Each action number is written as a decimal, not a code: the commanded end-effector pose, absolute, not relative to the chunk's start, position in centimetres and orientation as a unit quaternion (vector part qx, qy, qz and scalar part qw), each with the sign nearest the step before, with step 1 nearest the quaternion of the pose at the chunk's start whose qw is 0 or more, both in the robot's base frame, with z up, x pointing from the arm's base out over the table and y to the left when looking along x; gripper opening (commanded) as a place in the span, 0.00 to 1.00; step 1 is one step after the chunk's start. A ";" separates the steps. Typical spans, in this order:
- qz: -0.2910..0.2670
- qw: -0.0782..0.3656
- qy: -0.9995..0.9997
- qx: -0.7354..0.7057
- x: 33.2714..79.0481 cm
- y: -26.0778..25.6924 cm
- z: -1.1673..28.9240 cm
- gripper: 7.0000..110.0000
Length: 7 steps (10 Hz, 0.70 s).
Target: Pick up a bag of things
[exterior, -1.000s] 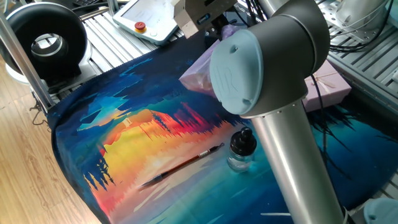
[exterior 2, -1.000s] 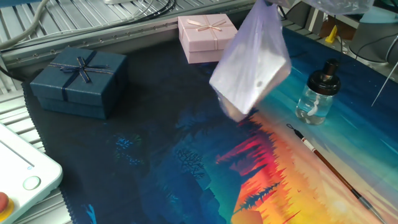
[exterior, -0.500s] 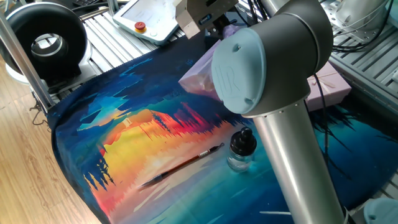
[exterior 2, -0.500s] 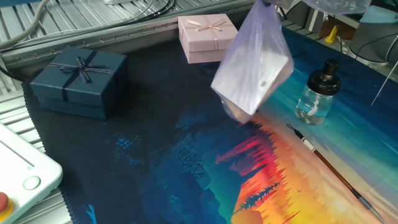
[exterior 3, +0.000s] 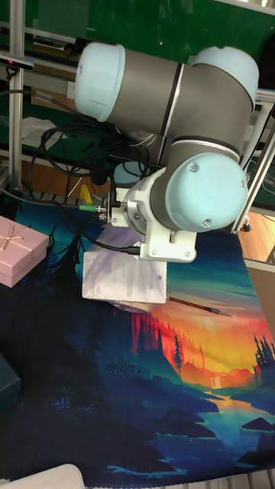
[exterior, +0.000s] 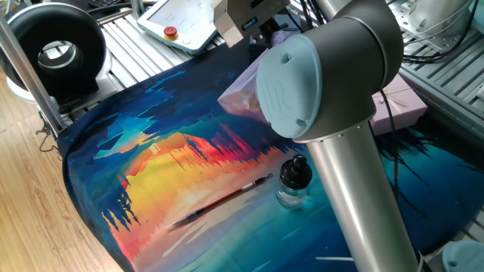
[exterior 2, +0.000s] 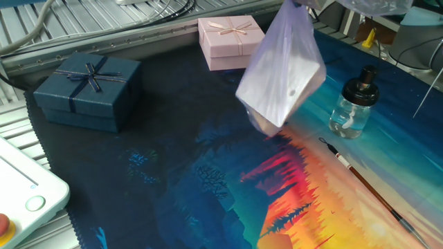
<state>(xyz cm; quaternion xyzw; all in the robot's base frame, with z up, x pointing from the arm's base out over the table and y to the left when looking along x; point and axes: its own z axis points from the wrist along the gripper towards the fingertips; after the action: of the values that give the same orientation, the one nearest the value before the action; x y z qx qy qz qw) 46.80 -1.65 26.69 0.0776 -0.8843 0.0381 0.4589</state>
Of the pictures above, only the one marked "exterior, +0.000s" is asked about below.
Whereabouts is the silver Schunk gripper body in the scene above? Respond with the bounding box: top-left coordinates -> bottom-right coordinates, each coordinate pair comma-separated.
213,0 -> 291,48

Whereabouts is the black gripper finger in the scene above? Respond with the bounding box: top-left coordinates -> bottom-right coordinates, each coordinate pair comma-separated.
252,20 -> 283,45

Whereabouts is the purple plastic bag with packets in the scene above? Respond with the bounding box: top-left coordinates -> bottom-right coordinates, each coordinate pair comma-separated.
217,29 -> 299,124

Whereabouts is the white teach pendant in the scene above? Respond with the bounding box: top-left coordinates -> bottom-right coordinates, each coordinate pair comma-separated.
136,0 -> 220,56

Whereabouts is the pink gift box with ribbon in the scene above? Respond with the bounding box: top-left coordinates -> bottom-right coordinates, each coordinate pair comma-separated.
369,73 -> 429,136

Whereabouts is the glass jar with black lid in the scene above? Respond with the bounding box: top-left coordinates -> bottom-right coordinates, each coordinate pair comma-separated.
275,153 -> 313,209

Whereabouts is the brown calligraphy brush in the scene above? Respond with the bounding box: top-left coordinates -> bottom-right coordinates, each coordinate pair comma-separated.
167,172 -> 274,231

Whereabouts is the colourful sunset landscape mat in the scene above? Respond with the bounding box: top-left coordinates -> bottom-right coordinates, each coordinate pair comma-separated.
56,36 -> 484,272

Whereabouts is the black round blower fan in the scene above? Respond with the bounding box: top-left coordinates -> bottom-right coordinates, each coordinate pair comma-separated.
0,2 -> 110,105

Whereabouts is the aluminium frame post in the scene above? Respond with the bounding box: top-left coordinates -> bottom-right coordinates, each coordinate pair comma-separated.
0,13 -> 68,138

